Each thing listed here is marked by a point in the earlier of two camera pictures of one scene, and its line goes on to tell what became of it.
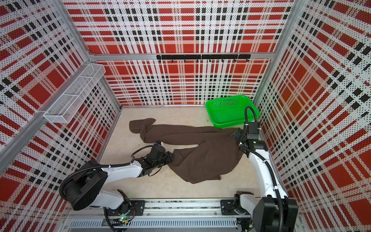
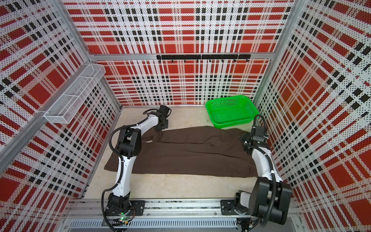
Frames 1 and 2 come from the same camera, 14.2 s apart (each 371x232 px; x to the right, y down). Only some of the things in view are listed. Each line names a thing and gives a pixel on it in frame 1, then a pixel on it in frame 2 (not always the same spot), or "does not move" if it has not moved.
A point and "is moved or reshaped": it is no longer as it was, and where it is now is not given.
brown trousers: x=194 y=165 is moved or reshaped
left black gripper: x=169 y=159 -> x=165 y=125
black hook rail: x=209 y=57 does not move
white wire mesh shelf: x=66 y=106 does not move
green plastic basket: x=230 y=111 does not move
